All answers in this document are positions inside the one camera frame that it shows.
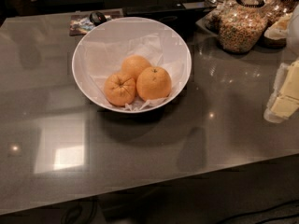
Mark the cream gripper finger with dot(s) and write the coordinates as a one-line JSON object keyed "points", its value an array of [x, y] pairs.
{"points": [[284, 100]]}

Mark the orange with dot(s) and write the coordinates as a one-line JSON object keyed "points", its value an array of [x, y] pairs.
{"points": [[153, 83], [119, 89], [134, 65]]}

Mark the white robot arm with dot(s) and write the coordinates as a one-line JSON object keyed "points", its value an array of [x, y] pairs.
{"points": [[292, 38]]}

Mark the white bowl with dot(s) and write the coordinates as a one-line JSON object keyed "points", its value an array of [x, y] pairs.
{"points": [[130, 27]]}

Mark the glass jar of cereal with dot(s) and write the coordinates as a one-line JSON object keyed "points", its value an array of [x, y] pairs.
{"points": [[241, 26], [278, 13]]}

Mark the right glass jar of cereal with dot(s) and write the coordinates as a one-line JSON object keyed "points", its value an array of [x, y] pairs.
{"points": [[278, 13]]}

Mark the small glass jar at back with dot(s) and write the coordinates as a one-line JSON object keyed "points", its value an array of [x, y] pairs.
{"points": [[212, 18]]}

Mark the white paper napkin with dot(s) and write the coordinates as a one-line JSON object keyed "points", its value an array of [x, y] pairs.
{"points": [[95, 60]]}

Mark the black computer mouse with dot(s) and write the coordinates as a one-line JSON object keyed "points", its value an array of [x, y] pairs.
{"points": [[97, 18]]}

